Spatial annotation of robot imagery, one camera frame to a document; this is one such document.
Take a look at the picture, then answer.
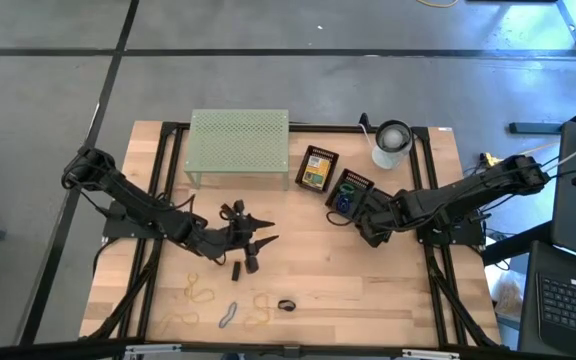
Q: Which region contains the black laptop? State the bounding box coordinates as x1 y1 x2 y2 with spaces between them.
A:
516 239 576 360

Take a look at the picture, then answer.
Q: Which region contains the yellow power plug cord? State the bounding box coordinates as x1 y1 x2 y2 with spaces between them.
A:
478 142 562 170

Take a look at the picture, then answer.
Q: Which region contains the black desk foot bar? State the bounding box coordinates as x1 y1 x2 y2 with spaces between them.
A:
507 121 565 136

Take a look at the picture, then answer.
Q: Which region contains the green perforated metal shelf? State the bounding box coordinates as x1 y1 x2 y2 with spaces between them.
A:
183 108 291 192

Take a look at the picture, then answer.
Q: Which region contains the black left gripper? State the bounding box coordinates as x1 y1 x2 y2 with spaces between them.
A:
206 198 281 275

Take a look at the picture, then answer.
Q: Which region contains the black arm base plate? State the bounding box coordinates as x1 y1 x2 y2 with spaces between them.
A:
414 219 487 247
102 199 175 240

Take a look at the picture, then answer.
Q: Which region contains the white lamp cable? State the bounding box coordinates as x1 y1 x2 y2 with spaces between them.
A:
359 122 375 152

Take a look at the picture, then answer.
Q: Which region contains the silver corner bracket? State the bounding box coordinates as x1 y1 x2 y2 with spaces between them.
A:
124 343 183 357
400 348 462 360

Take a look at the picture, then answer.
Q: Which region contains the black rig beam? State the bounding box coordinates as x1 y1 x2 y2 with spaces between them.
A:
0 337 576 360

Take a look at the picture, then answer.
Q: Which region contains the yellow green crayon box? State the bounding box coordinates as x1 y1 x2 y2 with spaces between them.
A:
301 154 333 191

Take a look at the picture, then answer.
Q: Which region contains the clear plastic bag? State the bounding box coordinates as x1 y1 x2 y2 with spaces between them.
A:
485 262 525 321

